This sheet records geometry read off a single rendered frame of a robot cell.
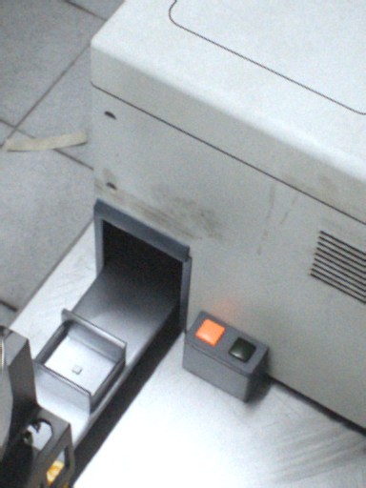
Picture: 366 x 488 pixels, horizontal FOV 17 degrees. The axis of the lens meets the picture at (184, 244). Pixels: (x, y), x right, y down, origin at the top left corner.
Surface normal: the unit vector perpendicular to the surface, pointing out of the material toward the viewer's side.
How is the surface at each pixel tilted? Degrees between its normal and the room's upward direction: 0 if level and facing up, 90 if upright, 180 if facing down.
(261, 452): 0
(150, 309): 0
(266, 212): 90
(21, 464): 0
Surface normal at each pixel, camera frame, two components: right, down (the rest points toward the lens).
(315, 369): -0.52, 0.71
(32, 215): 0.04, -0.54
